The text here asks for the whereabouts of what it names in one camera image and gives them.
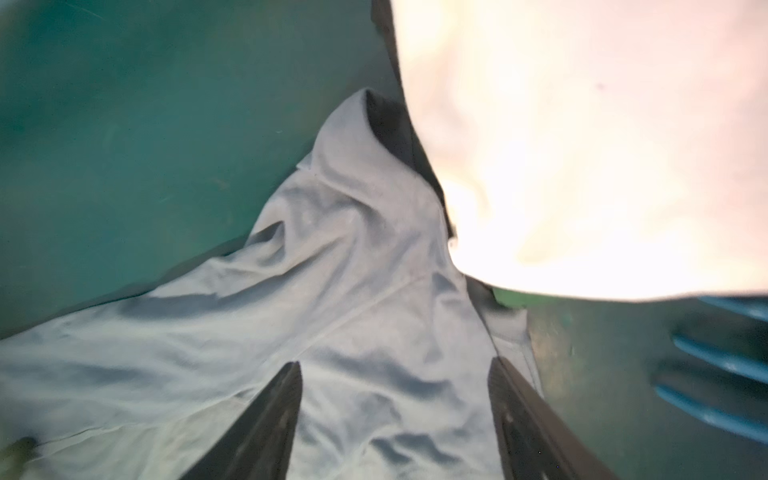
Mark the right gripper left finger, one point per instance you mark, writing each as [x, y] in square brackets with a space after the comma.
[259, 443]

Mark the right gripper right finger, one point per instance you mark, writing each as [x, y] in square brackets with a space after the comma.
[533, 442]

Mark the grey t shirt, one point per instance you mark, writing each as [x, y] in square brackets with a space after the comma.
[346, 272]

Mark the folded dark green shirt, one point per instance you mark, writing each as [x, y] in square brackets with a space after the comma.
[519, 300]

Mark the folded white t shirt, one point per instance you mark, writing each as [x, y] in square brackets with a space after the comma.
[596, 149]

